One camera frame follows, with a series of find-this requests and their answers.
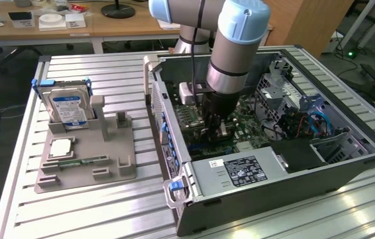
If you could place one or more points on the black fan housing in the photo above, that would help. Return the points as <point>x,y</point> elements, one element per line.
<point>289,127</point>

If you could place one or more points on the white desk frame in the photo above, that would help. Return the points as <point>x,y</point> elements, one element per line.
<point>370,20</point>

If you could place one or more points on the grey cup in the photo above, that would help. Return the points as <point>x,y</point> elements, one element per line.
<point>24,3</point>

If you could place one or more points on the blue slot latch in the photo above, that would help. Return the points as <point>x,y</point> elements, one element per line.
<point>163,127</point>

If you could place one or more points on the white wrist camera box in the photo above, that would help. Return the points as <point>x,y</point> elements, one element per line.
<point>187,93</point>

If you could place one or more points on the small silver chipset heatsink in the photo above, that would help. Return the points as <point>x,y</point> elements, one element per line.
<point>247,147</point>

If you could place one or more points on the plain white box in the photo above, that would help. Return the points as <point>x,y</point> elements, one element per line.
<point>75,21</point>

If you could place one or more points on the grey parts rack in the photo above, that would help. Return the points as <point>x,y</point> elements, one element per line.
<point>87,179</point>

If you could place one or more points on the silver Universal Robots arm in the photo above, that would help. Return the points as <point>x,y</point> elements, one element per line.
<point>234,49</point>

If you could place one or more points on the green motherboard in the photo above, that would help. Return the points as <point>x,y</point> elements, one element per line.
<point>250,119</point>

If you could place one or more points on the grey power supply unit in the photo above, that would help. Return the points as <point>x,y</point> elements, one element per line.
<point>214,179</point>

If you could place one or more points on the open black PC case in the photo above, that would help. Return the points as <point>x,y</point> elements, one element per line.
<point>274,199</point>

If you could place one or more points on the wooden desk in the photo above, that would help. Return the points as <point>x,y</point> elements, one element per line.
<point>125,27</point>

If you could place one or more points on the silver metal drive bracket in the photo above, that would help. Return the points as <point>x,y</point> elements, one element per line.
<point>339,149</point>

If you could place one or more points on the wooden cabinet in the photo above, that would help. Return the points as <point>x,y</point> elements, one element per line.
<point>306,25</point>

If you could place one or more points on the red packet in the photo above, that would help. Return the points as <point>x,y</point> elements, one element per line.
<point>78,7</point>

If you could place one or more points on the hard disk with blue caddy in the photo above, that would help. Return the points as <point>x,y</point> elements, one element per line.
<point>67,109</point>

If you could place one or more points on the black chair base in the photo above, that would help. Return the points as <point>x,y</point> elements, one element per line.
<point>18,53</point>

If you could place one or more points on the black round lamp base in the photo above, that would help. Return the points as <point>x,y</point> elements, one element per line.
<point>118,11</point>

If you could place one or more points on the green RAM stick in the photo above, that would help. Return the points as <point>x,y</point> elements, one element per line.
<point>80,161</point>

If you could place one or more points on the white box round insert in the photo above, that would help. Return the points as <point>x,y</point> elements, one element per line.
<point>52,21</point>

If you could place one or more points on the white paper stack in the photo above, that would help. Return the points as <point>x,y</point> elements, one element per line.
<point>169,26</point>

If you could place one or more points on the black plastic shroud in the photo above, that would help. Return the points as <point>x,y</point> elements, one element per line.
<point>293,154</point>

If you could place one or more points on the silver disk bay cage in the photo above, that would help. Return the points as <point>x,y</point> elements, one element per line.
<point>274,87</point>

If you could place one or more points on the white box black lid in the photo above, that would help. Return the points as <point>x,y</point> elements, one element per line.
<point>23,22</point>

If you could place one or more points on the graphics card with metal bracket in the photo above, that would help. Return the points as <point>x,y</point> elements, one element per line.
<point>227,128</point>

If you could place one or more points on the silver CPU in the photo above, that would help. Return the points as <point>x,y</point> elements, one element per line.
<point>62,149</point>

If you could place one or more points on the green indicator light device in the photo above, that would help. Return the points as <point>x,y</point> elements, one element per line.
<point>350,53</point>

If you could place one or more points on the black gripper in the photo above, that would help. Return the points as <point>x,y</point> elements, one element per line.
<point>221,104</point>

